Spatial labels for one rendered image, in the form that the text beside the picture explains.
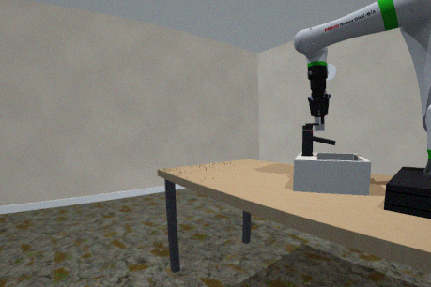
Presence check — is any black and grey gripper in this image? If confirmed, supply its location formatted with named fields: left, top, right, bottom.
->
left=308, top=78, right=331, bottom=131

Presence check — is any grey square basin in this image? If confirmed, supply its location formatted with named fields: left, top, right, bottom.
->
left=293, top=153, right=371, bottom=196

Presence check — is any black mixer tap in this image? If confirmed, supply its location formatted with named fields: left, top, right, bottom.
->
left=301, top=123, right=336, bottom=157

